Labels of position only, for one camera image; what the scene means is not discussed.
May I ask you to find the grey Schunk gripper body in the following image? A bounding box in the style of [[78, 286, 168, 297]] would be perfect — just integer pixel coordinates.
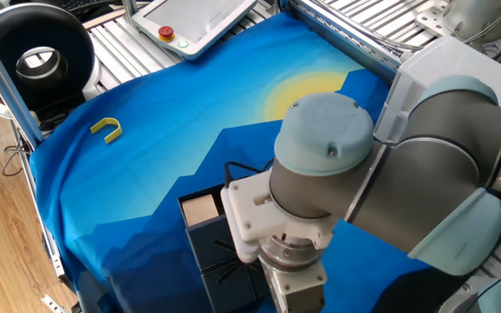
[[260, 258, 328, 313]]

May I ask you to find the navy ribboned gift box casing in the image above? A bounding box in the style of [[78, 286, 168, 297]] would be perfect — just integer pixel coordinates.
[[184, 214, 273, 313]]

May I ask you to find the navy gift box tray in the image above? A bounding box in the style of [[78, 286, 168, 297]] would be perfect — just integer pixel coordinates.
[[177, 184, 230, 230]]

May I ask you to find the small kraft cardboard box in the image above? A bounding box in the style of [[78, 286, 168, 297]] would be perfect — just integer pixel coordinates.
[[181, 193, 220, 228]]

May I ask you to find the blue mountain print tablecloth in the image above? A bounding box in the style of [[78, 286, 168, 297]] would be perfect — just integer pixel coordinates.
[[28, 11, 469, 313]]

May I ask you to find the yellow U-shaped plastic piece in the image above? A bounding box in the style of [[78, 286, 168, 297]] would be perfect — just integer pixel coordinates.
[[90, 117, 124, 145]]

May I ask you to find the white robot teach pendant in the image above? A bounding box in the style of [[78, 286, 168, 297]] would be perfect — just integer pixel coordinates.
[[130, 0, 259, 62]]

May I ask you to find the grey cylindrical fixture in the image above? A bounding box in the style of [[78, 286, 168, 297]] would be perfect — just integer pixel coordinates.
[[442, 0, 501, 44]]

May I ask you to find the black keyboard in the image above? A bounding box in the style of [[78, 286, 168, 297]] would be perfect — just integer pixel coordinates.
[[57, 0, 124, 12]]

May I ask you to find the small silver metal bracket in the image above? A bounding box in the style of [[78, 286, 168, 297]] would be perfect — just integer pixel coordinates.
[[40, 293, 70, 313]]

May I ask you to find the aluminium table edge rail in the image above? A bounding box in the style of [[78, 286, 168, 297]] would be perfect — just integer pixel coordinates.
[[287, 0, 408, 82]]

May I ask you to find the white metal bracket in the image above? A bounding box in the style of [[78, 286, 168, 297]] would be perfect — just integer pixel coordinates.
[[414, 1, 451, 28]]

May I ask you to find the aluminium frame post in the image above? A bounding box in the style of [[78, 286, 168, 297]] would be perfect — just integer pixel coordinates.
[[0, 12, 45, 150]]

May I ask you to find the black round ring lamp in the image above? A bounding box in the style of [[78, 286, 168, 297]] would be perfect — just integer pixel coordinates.
[[0, 2, 103, 119]]

